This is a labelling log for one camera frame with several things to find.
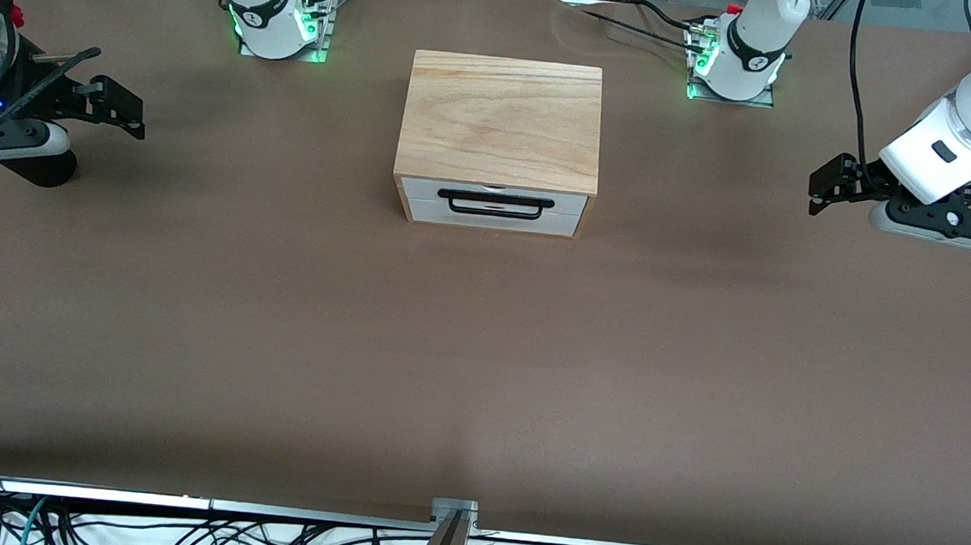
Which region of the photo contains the white-fronted drawer with black handle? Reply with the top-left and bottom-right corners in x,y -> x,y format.
397,177 -> 588,235

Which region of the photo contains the light wooden drawer cabinet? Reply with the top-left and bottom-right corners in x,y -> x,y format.
389,49 -> 609,240

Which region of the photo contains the black cylindrical vase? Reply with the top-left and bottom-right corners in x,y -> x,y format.
6,145 -> 78,191

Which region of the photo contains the brown table cover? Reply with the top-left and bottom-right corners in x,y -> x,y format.
0,0 -> 971,545

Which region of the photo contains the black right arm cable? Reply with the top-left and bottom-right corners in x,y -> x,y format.
0,0 -> 106,145

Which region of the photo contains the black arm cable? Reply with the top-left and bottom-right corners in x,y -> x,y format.
0,0 -> 106,145
840,0 -> 890,185

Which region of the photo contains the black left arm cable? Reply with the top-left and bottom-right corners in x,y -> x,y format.
840,0 -> 890,185

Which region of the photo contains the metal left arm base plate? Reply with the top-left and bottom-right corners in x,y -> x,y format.
684,20 -> 782,112

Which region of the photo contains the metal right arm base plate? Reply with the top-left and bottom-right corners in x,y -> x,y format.
237,0 -> 336,66

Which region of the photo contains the black cable across table cover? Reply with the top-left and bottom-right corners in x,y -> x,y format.
575,0 -> 703,47

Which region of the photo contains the silver table edge rail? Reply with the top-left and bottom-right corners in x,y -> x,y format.
0,478 -> 436,531

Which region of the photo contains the teal cable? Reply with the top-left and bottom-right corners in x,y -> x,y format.
15,495 -> 54,545

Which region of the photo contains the aluminium profile bracket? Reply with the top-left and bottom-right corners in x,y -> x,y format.
411,496 -> 479,545

